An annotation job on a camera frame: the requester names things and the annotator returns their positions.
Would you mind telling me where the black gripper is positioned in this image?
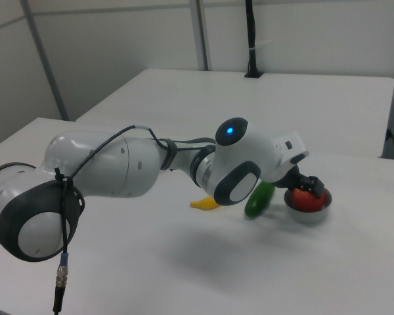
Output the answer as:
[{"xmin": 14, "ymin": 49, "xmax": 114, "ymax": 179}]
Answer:
[{"xmin": 274, "ymin": 165, "xmax": 326, "ymax": 200}]

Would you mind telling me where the red apple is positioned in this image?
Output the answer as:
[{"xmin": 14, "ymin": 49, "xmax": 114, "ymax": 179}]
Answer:
[{"xmin": 290, "ymin": 188, "xmax": 326, "ymax": 213}]

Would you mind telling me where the grey bowl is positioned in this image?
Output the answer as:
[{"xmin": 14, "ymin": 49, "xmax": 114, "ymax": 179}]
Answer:
[{"xmin": 283, "ymin": 185, "xmax": 333, "ymax": 226}]

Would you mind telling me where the green cucumber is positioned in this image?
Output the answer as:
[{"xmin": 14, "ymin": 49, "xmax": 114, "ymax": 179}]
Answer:
[{"xmin": 244, "ymin": 182, "xmax": 276, "ymax": 219}]

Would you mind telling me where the white side table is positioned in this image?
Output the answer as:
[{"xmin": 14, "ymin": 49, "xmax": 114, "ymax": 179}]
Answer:
[{"xmin": 75, "ymin": 68, "xmax": 394, "ymax": 158}]

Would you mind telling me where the yellow banana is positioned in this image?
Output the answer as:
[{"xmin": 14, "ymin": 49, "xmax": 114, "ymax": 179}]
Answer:
[{"xmin": 189, "ymin": 196, "xmax": 223, "ymax": 211}]

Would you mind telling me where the black pole stand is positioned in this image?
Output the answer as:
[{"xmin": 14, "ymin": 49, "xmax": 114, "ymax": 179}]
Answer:
[{"xmin": 244, "ymin": 0, "xmax": 265, "ymax": 79}]

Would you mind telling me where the grey partition post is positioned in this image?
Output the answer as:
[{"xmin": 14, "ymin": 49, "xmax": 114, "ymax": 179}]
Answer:
[
  {"xmin": 189, "ymin": 0, "xmax": 211, "ymax": 71},
  {"xmin": 19, "ymin": 0, "xmax": 70, "ymax": 121}
]

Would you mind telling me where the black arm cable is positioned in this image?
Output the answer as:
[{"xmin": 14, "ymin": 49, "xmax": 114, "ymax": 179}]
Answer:
[{"xmin": 52, "ymin": 123, "xmax": 217, "ymax": 314}]

